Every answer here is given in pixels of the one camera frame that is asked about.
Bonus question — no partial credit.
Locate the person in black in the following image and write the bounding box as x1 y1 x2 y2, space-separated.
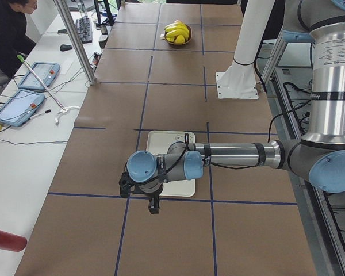
0 0 38 78

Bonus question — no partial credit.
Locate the black marker pen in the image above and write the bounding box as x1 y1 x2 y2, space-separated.
29 109 52 120

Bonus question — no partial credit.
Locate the metal rod green handle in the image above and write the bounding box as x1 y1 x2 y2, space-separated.
17 55 67 112

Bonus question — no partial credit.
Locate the aluminium frame post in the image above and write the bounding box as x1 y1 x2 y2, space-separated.
55 0 96 85

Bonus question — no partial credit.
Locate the blue teach pendant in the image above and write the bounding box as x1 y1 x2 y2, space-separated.
17 62 60 91
0 89 45 127

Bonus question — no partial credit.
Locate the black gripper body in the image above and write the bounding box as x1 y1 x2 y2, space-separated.
133 183 163 201

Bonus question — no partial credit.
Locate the yellow banana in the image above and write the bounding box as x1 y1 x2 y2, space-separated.
165 29 190 40
165 34 186 45
174 35 186 44
164 20 188 33

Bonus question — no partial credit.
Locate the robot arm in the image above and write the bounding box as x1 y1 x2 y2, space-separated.
119 1 345 214

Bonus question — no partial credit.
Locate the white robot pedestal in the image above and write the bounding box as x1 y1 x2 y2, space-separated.
216 0 276 100

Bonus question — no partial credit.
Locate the black keyboard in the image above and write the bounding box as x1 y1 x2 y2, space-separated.
75 17 93 44

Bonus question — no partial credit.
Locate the woven wicker basket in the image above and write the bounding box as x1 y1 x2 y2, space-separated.
163 24 192 45

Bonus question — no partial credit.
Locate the red bottle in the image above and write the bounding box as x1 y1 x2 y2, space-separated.
0 230 27 252

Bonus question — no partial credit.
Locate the near blue teach pendant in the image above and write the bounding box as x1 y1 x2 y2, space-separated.
0 89 45 127

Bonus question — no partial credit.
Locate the far blue teach pendant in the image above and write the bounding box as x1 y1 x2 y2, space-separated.
17 62 60 91

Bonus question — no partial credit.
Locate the white bear tray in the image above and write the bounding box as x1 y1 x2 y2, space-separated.
146 131 196 197

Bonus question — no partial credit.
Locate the black computer mouse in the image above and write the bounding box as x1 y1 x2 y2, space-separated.
59 44 73 52

